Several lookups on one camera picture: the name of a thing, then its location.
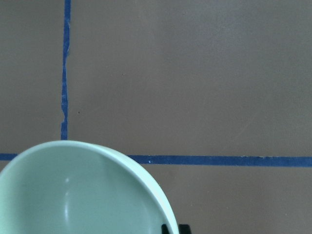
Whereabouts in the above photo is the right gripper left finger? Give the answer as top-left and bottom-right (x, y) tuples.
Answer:
(161, 224), (169, 234)

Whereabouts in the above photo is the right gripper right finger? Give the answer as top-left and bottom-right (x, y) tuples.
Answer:
(178, 224), (192, 234)

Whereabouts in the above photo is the green bowl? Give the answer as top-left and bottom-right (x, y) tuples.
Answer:
(0, 141), (179, 234)

